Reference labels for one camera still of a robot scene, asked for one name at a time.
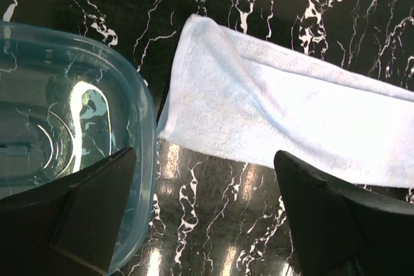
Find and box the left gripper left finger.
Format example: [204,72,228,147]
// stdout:
[1,147,136,275]

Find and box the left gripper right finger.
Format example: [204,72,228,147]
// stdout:
[274,151,413,275]

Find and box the light blue towel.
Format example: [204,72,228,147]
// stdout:
[157,15,413,188]

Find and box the blue transparent plastic container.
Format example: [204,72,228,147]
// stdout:
[1,22,156,275]

